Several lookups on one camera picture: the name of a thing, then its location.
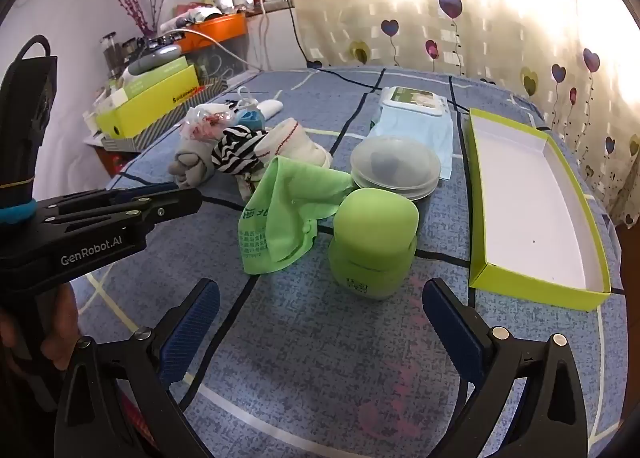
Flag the yellow green closed box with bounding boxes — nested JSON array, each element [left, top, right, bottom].
[[95, 55, 201, 139]]

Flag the cream stitched sock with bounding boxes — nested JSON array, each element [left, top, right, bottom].
[[239, 119, 333, 203]]

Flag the lime green box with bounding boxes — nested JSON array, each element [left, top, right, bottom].
[[467, 108, 612, 311]]

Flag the lime green round container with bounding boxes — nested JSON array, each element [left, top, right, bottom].
[[327, 188, 420, 301]]

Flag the grey oval device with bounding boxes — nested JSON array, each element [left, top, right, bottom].
[[129, 44, 183, 73]]

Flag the orange tray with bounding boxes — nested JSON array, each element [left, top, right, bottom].
[[177, 12, 248, 53]]

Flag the person's left hand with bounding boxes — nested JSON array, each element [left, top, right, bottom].
[[0, 283, 83, 373]]

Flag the striped patterned box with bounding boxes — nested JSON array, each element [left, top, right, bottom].
[[102, 78, 228, 153]]

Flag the black cable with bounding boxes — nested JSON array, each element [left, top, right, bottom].
[[285, 0, 551, 131]]

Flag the red bedside cabinet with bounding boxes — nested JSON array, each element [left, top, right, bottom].
[[97, 145, 136, 179]]

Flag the green printed cloth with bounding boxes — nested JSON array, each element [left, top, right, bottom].
[[240, 155, 353, 275]]

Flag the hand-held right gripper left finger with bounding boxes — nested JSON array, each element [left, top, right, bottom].
[[54, 278, 221, 458]]

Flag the grey white sock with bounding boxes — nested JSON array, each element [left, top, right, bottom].
[[169, 135, 221, 189]]

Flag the blue face mask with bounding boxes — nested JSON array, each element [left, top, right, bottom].
[[232, 88, 266, 131]]

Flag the blue checked bed sheet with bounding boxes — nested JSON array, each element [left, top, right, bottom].
[[75, 65, 628, 458]]

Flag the clear plastic containers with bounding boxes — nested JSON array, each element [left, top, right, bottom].
[[350, 135, 442, 201]]

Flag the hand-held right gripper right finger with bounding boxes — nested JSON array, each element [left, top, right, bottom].
[[422, 278, 590, 458]]

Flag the light blue wet wipes pack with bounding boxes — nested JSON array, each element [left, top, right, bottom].
[[372, 86, 455, 181]]

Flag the white towel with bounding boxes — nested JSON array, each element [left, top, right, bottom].
[[257, 98, 283, 121]]

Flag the white cable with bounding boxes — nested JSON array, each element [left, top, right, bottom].
[[172, 0, 268, 72]]

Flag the clear candy packet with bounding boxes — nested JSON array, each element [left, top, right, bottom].
[[181, 105, 236, 141]]

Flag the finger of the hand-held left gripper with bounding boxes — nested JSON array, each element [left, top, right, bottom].
[[45, 188, 203, 239], [50, 183, 176, 211]]

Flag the black white striped sock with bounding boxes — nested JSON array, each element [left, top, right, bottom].
[[211, 125, 273, 189]]

